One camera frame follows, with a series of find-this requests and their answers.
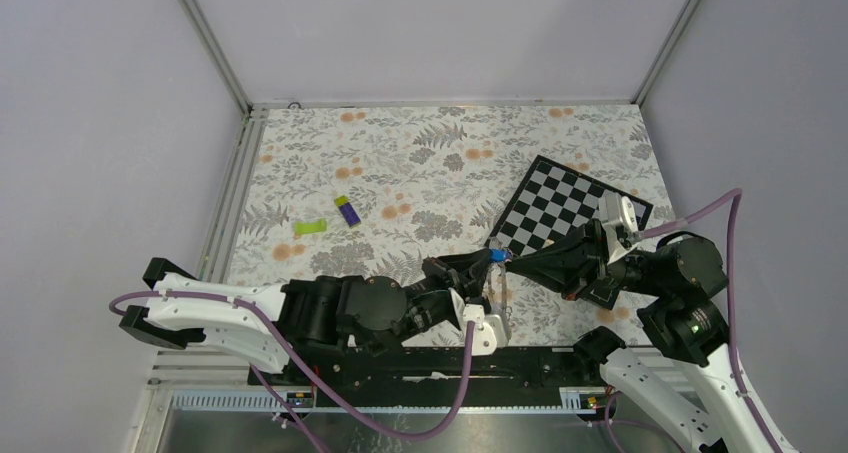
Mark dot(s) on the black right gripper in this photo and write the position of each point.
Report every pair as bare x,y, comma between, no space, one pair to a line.
555,266

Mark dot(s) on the blue key tag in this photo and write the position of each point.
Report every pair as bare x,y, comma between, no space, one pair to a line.
499,255

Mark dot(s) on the purple yellow marker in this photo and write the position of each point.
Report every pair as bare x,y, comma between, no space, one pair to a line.
347,211

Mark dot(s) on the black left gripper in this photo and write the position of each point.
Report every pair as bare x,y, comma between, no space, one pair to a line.
471,272

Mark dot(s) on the black white chessboard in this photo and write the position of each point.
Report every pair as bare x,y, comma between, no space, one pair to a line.
551,200

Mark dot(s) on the black front rail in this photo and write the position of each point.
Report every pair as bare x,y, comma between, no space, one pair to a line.
532,366

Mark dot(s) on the green marker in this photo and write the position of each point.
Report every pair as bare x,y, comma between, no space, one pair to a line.
312,227

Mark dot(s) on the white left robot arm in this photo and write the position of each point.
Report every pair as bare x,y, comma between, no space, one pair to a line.
265,325

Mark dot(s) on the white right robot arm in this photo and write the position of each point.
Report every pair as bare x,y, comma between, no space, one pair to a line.
682,272

